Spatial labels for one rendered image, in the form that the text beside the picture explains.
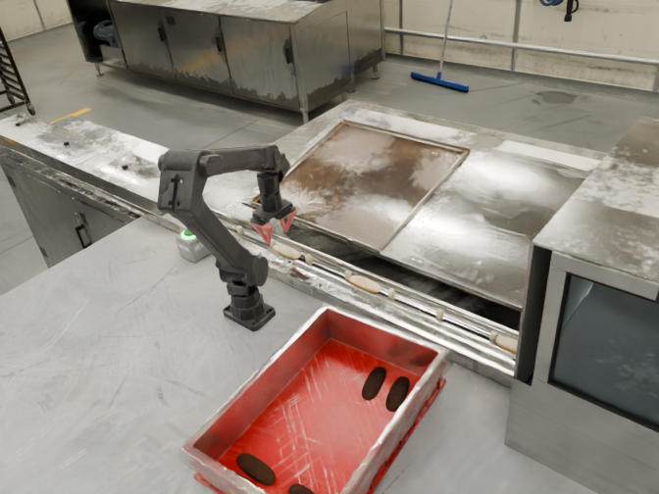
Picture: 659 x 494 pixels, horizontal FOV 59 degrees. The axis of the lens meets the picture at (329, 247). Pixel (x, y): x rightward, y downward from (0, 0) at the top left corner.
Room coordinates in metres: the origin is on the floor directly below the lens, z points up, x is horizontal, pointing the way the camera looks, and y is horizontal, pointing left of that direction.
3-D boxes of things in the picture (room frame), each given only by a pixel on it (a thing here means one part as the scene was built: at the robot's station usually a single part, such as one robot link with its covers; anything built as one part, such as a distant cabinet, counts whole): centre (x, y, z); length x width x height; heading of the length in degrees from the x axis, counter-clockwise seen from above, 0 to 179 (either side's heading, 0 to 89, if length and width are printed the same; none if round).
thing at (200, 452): (0.78, 0.05, 0.87); 0.49 x 0.34 x 0.10; 142
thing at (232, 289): (1.19, 0.23, 0.94); 0.09 x 0.05 x 0.10; 160
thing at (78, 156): (2.14, 0.93, 0.89); 1.25 x 0.18 x 0.09; 47
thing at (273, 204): (1.39, 0.14, 1.02); 0.10 x 0.07 x 0.07; 137
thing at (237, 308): (1.17, 0.23, 0.86); 0.12 x 0.09 x 0.08; 47
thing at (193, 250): (1.48, 0.40, 0.84); 0.08 x 0.08 x 0.11; 47
